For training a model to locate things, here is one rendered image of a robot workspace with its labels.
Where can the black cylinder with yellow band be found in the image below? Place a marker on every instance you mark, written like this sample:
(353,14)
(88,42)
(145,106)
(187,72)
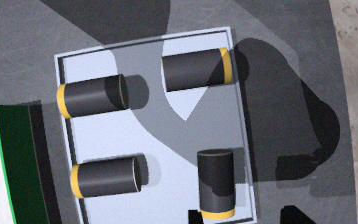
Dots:
(104,178)
(93,96)
(196,69)
(216,183)

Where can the green open-top box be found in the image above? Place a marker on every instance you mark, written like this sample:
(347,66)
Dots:
(20,187)

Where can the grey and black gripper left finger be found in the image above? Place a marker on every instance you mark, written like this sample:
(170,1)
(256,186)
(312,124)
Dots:
(195,217)

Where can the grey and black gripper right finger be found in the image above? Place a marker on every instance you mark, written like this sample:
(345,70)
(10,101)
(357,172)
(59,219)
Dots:
(292,215)

